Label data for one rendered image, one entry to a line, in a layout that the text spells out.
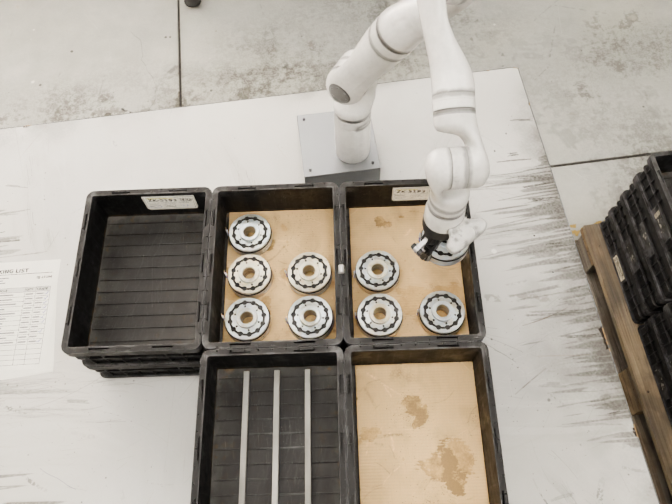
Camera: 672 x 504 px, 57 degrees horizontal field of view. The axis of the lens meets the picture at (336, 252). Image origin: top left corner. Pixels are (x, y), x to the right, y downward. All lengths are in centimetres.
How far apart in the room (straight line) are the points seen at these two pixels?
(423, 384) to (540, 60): 198
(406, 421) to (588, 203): 154
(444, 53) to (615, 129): 194
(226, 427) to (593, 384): 86
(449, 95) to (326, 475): 80
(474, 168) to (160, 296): 83
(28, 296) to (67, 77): 158
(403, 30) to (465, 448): 84
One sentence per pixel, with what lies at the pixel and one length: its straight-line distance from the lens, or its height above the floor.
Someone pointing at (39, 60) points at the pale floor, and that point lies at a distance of 332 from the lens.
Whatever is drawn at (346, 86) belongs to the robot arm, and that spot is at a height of 113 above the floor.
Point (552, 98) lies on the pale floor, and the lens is 294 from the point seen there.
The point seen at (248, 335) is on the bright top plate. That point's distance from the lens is 142.
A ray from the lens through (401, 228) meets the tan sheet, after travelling 154.
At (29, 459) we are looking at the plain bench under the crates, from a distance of 168.
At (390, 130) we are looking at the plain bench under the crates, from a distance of 185.
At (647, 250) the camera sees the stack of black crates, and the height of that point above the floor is 39.
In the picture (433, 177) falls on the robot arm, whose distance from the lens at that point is 103.
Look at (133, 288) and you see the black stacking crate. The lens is 156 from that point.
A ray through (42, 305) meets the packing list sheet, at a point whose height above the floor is 70.
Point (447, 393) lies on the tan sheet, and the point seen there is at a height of 83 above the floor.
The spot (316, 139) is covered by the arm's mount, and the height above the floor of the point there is 81.
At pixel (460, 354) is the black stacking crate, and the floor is 88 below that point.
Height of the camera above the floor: 219
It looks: 65 degrees down
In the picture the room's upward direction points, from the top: 4 degrees counter-clockwise
